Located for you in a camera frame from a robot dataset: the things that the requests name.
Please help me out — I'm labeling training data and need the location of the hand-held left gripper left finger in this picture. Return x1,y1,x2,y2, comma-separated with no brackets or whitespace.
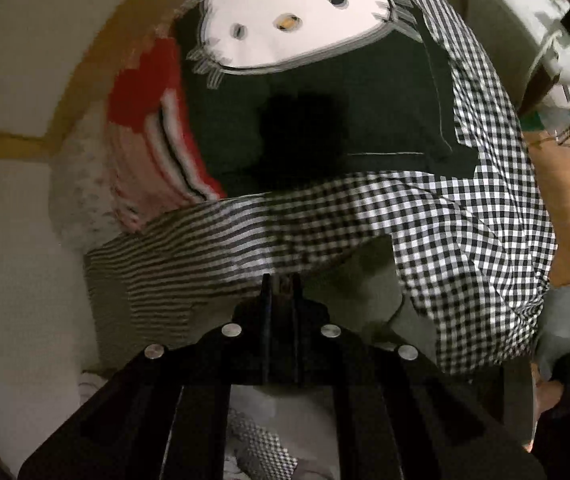
18,274,272,480

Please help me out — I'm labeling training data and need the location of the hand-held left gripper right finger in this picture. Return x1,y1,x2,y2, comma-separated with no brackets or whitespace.
271,274,548,480

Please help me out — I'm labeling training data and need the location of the person's right hand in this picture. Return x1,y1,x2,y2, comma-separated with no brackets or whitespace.
527,379,564,454

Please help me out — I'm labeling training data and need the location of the black white checked blanket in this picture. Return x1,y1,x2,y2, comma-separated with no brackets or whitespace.
82,0,558,480

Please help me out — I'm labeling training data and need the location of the white fuzzy blanket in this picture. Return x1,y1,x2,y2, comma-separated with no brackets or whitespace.
48,105,131,261

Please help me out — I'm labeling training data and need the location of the black cartoon cat shirt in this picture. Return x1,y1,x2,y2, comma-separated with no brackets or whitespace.
172,0,480,201

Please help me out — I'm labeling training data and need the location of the red white striped cloth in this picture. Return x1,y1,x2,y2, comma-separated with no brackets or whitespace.
108,35,228,233

